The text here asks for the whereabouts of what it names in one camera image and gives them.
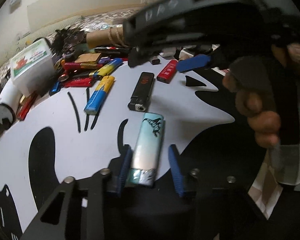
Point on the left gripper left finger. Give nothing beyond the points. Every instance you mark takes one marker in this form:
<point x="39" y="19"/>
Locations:
<point x="125" y="160"/>

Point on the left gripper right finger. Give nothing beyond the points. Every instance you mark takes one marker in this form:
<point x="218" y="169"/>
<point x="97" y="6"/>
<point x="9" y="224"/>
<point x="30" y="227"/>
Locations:
<point x="177" y="176"/>

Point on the teal white lighter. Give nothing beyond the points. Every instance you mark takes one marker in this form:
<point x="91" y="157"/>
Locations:
<point x="143" y="168"/>

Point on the blue yellow lighter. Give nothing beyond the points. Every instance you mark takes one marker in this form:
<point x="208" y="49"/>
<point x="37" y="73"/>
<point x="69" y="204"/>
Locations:
<point x="99" y="95"/>

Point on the black lighter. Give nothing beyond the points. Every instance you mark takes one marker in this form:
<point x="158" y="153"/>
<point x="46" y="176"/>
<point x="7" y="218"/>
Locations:
<point x="142" y="92"/>

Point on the person right hand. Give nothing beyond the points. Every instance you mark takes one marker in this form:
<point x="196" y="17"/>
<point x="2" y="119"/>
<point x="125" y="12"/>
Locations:
<point x="266" y="124"/>

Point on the small red lighter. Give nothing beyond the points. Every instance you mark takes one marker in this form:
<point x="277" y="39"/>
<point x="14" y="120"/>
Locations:
<point x="168" y="72"/>

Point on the cardboard tube with twine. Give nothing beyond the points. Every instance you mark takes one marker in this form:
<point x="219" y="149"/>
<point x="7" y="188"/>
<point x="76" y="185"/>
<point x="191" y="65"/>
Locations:
<point x="106" y="37"/>

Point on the red lighter by speaker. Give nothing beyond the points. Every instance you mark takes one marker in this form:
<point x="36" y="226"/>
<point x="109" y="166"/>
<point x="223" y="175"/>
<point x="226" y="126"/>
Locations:
<point x="25" y="105"/>

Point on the white cylindrical speaker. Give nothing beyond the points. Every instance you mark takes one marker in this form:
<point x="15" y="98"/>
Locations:
<point x="9" y="103"/>

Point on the clear plastic storage box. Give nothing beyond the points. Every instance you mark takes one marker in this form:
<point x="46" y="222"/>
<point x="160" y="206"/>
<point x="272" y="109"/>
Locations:
<point x="32" y="67"/>

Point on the checkered bed sheet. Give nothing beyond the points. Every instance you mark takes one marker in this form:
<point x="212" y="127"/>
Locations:
<point x="86" y="23"/>

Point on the green bolster pillow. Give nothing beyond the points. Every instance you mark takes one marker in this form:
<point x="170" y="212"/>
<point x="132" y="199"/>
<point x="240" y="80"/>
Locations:
<point x="45" y="31"/>

